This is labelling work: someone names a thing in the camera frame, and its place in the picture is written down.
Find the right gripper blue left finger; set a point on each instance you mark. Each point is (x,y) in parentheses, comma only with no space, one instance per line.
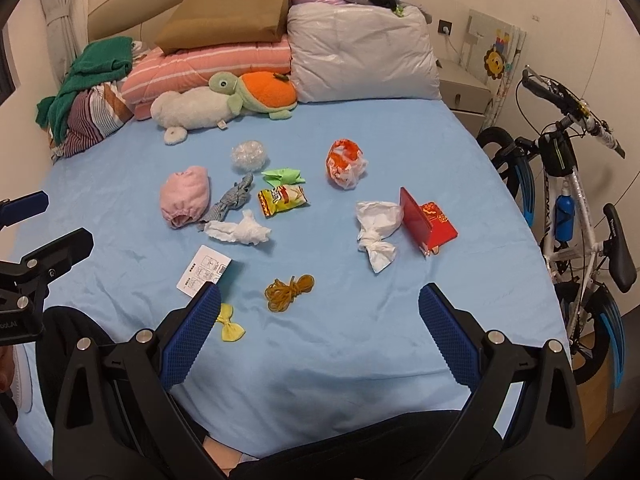
(183,333)

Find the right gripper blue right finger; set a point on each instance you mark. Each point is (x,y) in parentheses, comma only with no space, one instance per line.
(456,335)

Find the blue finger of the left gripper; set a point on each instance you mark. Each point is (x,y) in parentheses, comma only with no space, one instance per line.
(22,208)
(48,262)

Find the yellow bow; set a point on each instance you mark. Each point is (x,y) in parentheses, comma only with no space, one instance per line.
(230,331)

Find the red envelope packet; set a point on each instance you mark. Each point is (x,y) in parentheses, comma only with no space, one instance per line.
(427,224)

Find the white tissue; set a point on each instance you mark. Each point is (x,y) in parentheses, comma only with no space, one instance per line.
(246,232)

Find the pink fabric pouch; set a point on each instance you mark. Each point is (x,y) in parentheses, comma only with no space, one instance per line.
(184,197)

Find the grey quilted cloth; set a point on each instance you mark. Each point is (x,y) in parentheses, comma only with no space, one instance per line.
(235,198)

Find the yellow chips bag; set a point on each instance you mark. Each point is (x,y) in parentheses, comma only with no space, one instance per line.
(282,198)

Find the green paper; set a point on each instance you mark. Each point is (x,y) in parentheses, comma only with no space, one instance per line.
(283,176)

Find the orange plastic bag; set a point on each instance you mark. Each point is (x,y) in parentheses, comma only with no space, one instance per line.
(345,164)

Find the white printed card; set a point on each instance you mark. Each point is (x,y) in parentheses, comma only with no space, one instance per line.
(207,265)

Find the brown rubber bands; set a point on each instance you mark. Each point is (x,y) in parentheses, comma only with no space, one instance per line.
(281,295)

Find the striped folded blanket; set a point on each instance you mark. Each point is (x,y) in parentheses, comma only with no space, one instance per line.
(95,114)

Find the white knotted plastic bag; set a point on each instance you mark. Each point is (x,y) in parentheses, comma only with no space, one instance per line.
(378,221)

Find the white bicycle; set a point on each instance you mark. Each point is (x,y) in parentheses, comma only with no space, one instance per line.
(573,253)

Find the green towel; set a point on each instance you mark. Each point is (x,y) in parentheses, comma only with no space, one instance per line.
(102,61)

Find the blue water bottle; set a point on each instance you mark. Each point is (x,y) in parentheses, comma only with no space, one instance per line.
(564,215)

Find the light blue bed sheet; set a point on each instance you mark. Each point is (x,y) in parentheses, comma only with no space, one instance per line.
(354,350)

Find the pink striped quilt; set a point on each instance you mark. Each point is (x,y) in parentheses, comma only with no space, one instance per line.
(184,70)

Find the white plush toy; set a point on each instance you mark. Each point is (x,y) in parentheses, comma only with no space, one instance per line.
(198,108)

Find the white curtain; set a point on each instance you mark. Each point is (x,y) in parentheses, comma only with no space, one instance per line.
(67,33)

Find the white nightstand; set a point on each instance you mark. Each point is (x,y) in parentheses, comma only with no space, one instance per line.
(466,97)

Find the green orange turtle plush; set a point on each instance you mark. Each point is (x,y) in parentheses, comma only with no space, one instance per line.
(267,93)

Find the lion picture book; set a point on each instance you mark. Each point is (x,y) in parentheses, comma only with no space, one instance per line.
(491,51)

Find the brown paper bag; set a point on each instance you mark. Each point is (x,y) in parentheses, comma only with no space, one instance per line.
(207,23)

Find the white pillow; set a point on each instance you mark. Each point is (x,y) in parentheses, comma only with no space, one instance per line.
(351,52)

